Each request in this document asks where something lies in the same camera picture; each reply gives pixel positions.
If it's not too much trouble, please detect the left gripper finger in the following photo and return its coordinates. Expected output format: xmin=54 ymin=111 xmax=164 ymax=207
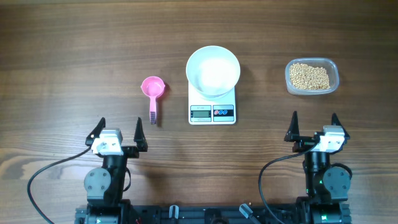
xmin=85 ymin=117 xmax=106 ymax=146
xmin=134 ymin=117 xmax=148 ymax=152

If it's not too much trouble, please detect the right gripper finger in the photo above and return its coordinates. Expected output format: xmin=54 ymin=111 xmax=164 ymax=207
xmin=331 ymin=113 xmax=350 ymax=139
xmin=284 ymin=111 xmax=300 ymax=142

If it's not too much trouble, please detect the pink plastic measuring scoop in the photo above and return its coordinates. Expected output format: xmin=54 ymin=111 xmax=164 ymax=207
xmin=141 ymin=76 xmax=165 ymax=124

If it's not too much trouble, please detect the pile of yellow soybeans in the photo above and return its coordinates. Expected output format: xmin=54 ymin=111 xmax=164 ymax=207
xmin=289 ymin=63 xmax=330 ymax=90

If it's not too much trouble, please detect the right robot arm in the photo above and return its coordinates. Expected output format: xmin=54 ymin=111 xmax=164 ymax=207
xmin=284 ymin=112 xmax=353 ymax=224

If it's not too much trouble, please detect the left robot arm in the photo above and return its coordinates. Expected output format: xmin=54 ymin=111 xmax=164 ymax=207
xmin=75 ymin=118 xmax=148 ymax=224

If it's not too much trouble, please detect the white digital kitchen scale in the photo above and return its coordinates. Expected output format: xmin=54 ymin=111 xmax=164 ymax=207
xmin=188 ymin=83 xmax=237 ymax=125

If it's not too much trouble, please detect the white round bowl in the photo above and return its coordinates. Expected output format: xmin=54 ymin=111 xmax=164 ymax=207
xmin=185 ymin=45 xmax=241 ymax=98

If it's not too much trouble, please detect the clear plastic container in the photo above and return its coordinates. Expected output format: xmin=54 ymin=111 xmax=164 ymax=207
xmin=285 ymin=58 xmax=340 ymax=95

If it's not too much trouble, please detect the right black camera cable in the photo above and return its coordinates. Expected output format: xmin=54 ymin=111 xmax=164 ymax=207
xmin=257 ymin=139 xmax=321 ymax=224

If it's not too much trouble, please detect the black camera cable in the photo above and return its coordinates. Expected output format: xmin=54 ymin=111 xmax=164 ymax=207
xmin=27 ymin=146 xmax=94 ymax=224
xmin=257 ymin=139 xmax=321 ymax=224

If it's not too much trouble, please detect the left black camera cable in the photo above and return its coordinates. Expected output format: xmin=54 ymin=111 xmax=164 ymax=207
xmin=27 ymin=146 xmax=94 ymax=224

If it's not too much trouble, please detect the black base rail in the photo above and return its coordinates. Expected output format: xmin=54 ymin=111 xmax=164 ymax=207
xmin=75 ymin=204 xmax=352 ymax=224

